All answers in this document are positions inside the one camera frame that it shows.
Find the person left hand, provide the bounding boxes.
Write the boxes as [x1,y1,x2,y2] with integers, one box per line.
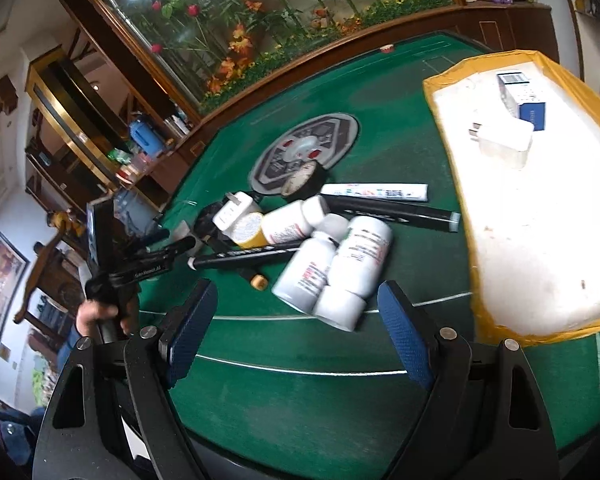
[76,297,138,338]

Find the red white dice chip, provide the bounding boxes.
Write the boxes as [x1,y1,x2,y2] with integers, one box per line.
[379,44,394,54]

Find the white tube blue print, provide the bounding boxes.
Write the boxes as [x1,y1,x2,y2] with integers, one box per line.
[321,183,428,203]

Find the white power adapter plug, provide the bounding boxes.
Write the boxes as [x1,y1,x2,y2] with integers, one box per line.
[212,192,261,236]

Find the black pen white tip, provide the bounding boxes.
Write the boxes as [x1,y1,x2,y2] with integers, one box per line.
[187,240,301,271]

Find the large white pill bottle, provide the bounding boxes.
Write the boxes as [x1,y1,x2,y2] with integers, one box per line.
[327,216,393,298]

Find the black tape roll white core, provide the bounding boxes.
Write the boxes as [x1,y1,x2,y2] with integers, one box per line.
[280,160,328,203]

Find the blue water jug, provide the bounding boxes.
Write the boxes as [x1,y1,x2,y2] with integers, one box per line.
[129,118,166,158]

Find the flower display glass case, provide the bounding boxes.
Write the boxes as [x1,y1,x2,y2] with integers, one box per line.
[87,0,475,116]

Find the white pill bottle pink label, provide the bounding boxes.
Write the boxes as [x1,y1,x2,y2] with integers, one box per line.
[272,231,338,314]

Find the yellow storage box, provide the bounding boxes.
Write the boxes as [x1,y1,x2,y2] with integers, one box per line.
[422,50,600,346]

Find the small white pill bottle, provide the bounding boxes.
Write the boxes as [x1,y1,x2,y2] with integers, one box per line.
[313,285,366,332]

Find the long black tube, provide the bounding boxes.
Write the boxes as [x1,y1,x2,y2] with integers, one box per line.
[322,194,460,233]

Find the white pill bottle orange label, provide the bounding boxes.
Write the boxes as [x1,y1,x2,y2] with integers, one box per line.
[260,195,329,245]

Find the white and blue carton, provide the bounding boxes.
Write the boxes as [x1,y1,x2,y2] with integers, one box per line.
[496,72,546,131]

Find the yellow bottle white lid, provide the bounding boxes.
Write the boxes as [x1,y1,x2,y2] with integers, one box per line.
[230,212,268,249]

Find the round mahjong control panel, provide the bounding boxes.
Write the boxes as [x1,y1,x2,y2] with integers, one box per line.
[249,113,360,195]

